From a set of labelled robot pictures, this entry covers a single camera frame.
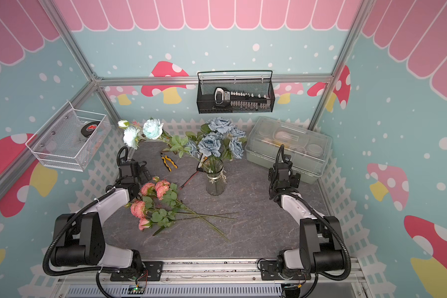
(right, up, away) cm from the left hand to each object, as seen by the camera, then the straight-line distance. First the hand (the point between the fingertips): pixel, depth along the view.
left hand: (137, 177), depth 91 cm
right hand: (+73, +3, -1) cm, 73 cm away
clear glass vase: (+40, 0, -6) cm, 40 cm away
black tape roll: (-14, +22, -14) cm, 29 cm away
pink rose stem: (+16, -19, -6) cm, 26 cm away
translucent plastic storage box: (+84, +14, -1) cm, 85 cm away
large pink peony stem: (+15, -7, -1) cm, 16 cm away
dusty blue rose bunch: (+41, +18, -15) cm, 48 cm away
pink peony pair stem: (+5, -14, -8) cm, 17 cm away
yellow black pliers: (+7, +10, +19) cm, 22 cm away
